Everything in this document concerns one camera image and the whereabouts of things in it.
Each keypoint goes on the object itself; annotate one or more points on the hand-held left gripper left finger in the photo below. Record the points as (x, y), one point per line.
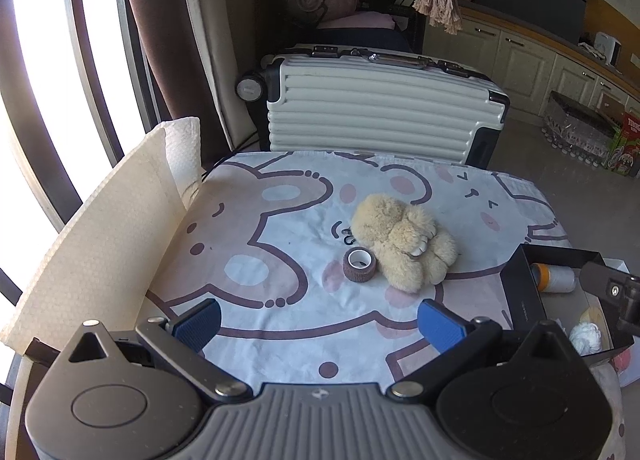
(200, 321)

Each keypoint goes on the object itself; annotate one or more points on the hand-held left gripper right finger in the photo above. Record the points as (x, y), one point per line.
(440, 325)

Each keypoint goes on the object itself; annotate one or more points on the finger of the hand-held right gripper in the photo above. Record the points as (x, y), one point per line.
(600, 280)

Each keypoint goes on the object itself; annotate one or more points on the white yarn ball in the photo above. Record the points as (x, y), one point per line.
(586, 338)

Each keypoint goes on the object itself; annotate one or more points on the black cardboard box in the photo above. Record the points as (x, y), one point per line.
(520, 295)

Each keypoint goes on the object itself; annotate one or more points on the white box lid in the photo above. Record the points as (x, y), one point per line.
(617, 266)

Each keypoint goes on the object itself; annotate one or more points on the small pink object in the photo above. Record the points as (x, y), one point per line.
(624, 361)

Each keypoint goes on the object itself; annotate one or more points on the brown tape roll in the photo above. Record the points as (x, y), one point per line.
(361, 271)

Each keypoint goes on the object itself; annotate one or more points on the cartoon printed cloth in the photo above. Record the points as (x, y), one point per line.
(280, 265)

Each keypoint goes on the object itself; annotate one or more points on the beige plush toy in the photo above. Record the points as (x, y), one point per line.
(400, 235)

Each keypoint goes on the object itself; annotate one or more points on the white paper towel roll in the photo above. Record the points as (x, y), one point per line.
(100, 240)

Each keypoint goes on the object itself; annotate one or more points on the green and red carton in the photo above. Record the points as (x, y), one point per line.
(625, 150)

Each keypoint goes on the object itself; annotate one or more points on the shrink-wrapped pack of bottles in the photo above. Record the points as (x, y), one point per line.
(575, 125)

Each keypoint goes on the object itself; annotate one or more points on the cream cabinets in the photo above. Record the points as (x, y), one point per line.
(525, 70)

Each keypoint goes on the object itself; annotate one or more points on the white ribbed suitcase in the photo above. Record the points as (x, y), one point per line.
(375, 105)

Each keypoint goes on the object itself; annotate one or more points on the small white appliance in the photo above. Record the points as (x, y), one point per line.
(607, 48)

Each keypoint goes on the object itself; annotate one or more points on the beige upholstered panel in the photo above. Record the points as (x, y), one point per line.
(220, 40)

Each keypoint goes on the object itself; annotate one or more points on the brown curtain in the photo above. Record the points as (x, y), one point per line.
(160, 15)

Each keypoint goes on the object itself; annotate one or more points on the pink folded cloth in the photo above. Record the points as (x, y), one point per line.
(357, 20)

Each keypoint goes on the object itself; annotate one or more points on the dark window frame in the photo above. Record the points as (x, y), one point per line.
(35, 150)

